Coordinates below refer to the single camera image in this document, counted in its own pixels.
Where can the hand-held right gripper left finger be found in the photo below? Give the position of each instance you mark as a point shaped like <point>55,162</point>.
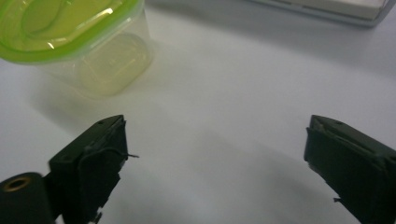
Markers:
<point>93,161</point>

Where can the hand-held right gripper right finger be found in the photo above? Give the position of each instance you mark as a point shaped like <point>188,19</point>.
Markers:
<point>355,161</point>

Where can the green plastic bowl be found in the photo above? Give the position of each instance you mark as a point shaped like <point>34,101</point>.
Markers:
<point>62,31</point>

